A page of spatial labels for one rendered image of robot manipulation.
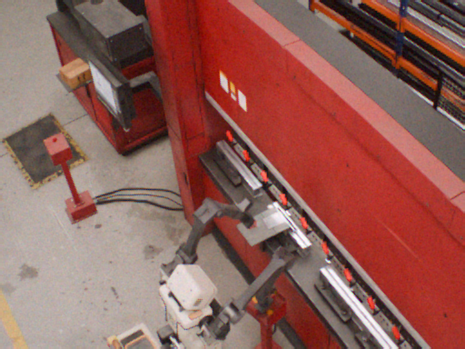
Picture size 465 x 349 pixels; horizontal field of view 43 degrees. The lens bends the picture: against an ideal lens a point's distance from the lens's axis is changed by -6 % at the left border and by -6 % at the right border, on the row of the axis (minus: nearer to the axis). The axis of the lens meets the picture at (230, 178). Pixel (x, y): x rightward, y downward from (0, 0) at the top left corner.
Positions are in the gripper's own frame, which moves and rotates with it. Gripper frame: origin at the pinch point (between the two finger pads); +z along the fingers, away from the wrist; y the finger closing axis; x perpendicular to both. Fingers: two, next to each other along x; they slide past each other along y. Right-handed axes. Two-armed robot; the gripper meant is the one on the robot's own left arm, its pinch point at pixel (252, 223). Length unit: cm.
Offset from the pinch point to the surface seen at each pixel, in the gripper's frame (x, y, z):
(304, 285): 3.0, -42.3, 20.4
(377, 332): -12, -94, 18
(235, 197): 2.6, 37.4, 21.9
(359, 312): -12, -78, 18
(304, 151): -51, -25, -51
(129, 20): -32, 110, -81
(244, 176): -10.9, 42.1, 19.0
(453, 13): -204, 60, 81
